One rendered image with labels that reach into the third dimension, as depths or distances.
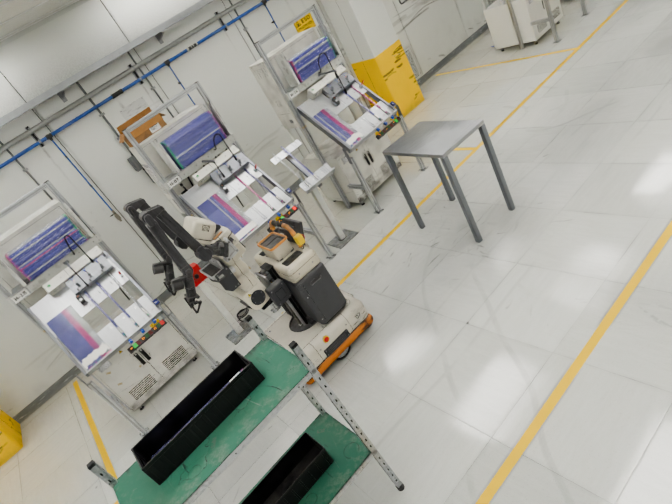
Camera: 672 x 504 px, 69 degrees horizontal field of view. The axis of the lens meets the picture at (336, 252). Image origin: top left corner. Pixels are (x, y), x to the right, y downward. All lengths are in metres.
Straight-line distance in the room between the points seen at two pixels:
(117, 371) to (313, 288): 1.94
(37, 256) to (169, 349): 1.26
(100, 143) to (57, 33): 1.09
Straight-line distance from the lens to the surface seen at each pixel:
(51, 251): 4.32
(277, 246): 3.26
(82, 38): 5.95
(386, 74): 6.98
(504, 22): 7.68
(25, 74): 5.83
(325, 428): 2.74
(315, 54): 5.15
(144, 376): 4.57
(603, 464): 2.60
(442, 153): 3.56
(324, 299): 3.35
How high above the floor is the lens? 2.23
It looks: 28 degrees down
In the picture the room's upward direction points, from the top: 32 degrees counter-clockwise
